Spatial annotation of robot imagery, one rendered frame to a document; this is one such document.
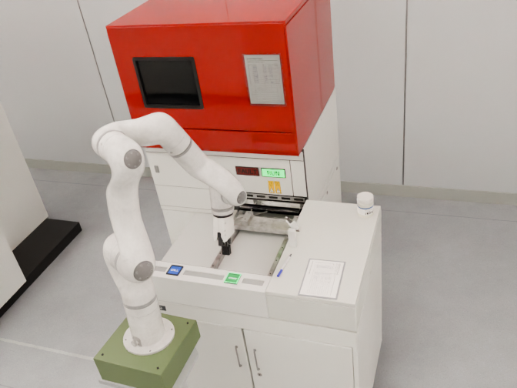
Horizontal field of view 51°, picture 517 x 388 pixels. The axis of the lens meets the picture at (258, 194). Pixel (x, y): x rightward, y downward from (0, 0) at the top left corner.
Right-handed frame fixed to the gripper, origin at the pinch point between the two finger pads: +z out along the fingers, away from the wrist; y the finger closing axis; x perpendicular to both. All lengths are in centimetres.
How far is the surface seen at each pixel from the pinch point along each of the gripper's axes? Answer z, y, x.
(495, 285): 84, -141, 107
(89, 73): -28, -205, -206
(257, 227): 14, -48, -6
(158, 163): -11, -57, -60
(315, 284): 13.8, -5.9, 33.4
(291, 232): 2.4, -24.0, 18.8
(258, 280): 15.2, -5.1, 10.5
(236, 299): 22.4, -0.2, 2.3
